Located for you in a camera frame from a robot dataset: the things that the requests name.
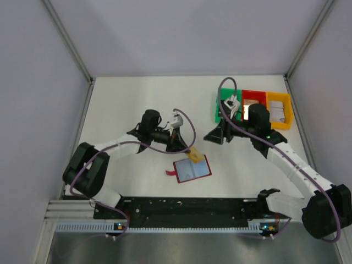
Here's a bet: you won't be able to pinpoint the gold credit card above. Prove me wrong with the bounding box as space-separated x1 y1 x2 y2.
185 147 205 163

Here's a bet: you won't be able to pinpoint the red leather card holder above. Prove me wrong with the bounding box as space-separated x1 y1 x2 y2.
165 155 212 184

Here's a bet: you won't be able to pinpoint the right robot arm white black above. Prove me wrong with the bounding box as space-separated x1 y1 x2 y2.
203 103 351 242

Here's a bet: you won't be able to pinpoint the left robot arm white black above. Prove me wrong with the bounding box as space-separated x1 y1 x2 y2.
63 108 192 208

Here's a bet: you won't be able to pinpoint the white VIP card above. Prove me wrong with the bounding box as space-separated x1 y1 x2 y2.
175 159 194 182

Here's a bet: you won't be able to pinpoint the gold card in red bin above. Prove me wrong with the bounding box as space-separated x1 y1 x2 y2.
243 100 251 120

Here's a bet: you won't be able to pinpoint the white cards in yellow bin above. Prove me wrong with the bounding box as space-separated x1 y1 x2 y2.
269 101 285 123

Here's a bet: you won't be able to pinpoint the green storage bin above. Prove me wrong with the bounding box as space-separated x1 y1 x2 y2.
214 88 243 123

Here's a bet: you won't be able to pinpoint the red storage bin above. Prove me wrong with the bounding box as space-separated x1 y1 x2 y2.
241 90 266 110

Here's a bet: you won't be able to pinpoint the yellow storage bin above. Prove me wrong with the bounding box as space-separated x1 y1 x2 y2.
266 92 294 130

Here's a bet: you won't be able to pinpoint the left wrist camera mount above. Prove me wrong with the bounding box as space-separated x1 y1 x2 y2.
169 111 184 130

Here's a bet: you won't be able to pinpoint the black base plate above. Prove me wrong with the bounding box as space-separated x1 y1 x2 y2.
92 196 290 228

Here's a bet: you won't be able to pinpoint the white cable duct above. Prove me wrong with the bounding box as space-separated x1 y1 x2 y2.
56 222 277 234

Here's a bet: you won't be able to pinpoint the front aluminium rail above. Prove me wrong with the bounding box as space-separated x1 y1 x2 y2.
43 198 344 222

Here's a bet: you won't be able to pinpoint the aluminium frame rail left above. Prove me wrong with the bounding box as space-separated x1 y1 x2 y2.
32 0 96 264

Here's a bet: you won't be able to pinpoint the aluminium frame rail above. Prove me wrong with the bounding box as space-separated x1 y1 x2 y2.
32 0 96 264
283 0 352 264

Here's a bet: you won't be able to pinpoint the aluminium frame rail right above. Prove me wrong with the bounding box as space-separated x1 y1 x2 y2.
283 0 352 264

